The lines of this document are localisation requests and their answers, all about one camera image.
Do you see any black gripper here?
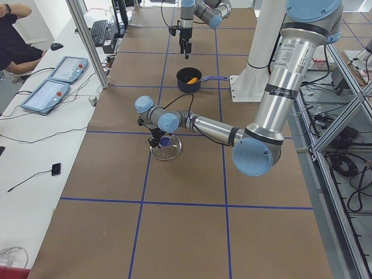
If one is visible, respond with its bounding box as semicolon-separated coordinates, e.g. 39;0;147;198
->
179;27;193;59
148;127;166;148

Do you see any glass lid with blue knob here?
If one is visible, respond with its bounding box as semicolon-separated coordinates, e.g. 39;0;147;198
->
150;134;182;160

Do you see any yellow corn cob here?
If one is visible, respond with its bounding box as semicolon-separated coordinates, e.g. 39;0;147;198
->
187;77;199;84

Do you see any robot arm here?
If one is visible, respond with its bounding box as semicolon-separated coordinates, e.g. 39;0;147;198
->
176;0;232;59
134;1;344;176

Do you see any dark blue saucepan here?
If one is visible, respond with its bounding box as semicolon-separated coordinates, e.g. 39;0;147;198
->
176;67;230;93

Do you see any brown table mat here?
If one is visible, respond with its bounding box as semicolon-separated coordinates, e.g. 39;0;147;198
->
30;8;332;278

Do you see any black keyboard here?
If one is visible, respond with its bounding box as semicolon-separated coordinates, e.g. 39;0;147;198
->
90;20;108;47

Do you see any small black device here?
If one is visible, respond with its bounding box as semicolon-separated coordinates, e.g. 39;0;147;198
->
51;163;62;176

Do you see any upper teach pendant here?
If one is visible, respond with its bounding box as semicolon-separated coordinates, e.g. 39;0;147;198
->
48;56;88;84

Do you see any teach pendant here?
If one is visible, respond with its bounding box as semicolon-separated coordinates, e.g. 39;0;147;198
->
20;80;70;115
48;56;88;84

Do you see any lower teach pendant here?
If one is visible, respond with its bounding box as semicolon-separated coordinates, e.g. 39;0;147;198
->
20;80;70;115

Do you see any black computer mouse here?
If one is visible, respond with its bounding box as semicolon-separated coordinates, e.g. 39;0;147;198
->
50;42;63;51

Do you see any seated person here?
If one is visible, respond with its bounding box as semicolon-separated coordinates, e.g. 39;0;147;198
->
1;3;46;75

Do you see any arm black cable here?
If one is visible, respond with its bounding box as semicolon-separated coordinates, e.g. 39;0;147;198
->
162;93;196;117

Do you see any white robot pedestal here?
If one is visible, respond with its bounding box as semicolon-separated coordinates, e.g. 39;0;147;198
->
230;0;286;102

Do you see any aluminium frame post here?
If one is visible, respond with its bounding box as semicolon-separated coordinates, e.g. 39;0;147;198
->
66;0;109;89

